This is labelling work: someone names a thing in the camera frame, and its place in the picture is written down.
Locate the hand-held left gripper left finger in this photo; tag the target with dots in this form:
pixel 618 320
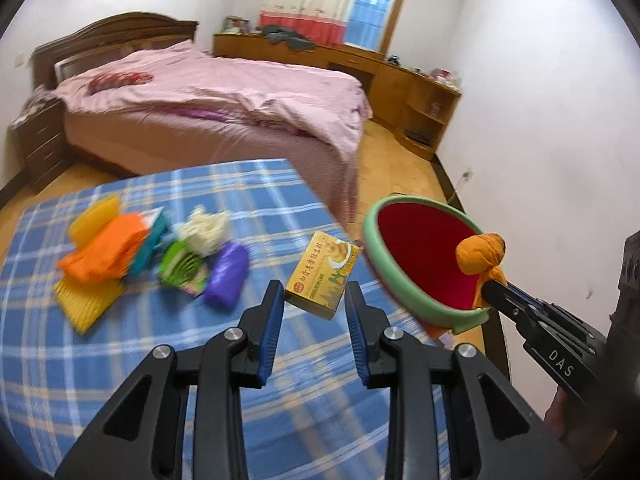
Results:
pixel 270 345

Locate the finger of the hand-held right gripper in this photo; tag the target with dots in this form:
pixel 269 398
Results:
pixel 505 307
pixel 530 302

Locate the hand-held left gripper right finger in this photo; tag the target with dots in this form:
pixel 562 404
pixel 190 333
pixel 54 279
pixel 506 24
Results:
pixel 359 350

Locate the orange cloth bundle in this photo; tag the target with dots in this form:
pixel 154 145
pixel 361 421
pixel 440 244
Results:
pixel 480 255

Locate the purple plastic bag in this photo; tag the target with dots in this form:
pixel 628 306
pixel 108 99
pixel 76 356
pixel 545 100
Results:
pixel 227 275

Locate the yellow cardboard box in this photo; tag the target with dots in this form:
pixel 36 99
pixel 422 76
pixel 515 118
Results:
pixel 320 275

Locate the green rimmed red bin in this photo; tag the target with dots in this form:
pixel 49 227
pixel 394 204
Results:
pixel 420 245

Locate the green snack packet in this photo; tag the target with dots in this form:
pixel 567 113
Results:
pixel 182 267

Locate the white foam fruit net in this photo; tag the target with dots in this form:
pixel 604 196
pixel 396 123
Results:
pixel 202 230

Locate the yellow foam fruit net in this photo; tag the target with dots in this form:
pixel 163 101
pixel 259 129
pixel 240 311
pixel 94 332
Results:
pixel 92 217
pixel 87 305

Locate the orange packet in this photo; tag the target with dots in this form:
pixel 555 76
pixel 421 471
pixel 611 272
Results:
pixel 105 250

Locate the teal and white box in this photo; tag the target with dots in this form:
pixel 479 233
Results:
pixel 152 245

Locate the blue plaid cloth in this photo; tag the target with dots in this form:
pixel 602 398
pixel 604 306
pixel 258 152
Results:
pixel 150 195

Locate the flat black device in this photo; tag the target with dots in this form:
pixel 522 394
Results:
pixel 416 136

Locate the pink and white items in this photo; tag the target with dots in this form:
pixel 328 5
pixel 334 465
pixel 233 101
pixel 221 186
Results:
pixel 446 77

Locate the wooden shelf cabinet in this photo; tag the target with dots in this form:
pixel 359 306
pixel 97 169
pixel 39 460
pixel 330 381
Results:
pixel 400 90

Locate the pink blanket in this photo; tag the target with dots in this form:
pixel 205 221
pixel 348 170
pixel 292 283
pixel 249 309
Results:
pixel 225 90

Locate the long wooden desk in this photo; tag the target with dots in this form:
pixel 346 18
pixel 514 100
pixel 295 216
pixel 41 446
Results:
pixel 345 60

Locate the dark wooden nightstand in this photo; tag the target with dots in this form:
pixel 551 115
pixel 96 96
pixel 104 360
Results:
pixel 42 145

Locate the red patterned pillow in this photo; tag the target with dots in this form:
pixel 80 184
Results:
pixel 120 81

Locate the grey clothes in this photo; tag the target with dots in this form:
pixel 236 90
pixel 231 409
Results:
pixel 285 37

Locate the colourful books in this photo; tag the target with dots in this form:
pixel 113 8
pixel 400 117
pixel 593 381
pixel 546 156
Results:
pixel 237 24

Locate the wooden framed window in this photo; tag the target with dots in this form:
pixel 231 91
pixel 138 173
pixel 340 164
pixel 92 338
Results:
pixel 375 10

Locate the clutter pile on nightstand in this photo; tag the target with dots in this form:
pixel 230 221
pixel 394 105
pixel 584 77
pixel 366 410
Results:
pixel 37 100

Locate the wooden bed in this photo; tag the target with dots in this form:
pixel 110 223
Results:
pixel 110 35

